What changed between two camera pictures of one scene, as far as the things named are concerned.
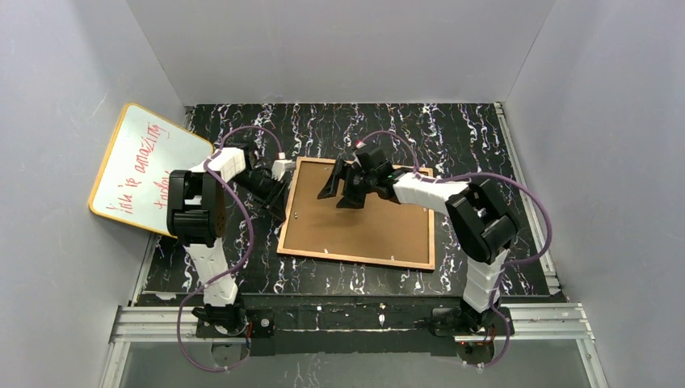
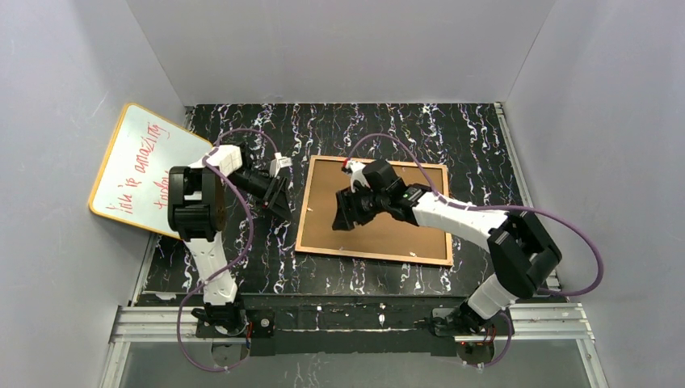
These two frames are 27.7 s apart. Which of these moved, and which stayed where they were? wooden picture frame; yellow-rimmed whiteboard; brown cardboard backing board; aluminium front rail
Moved: wooden picture frame; brown cardboard backing board
Stayed: aluminium front rail; yellow-rimmed whiteboard
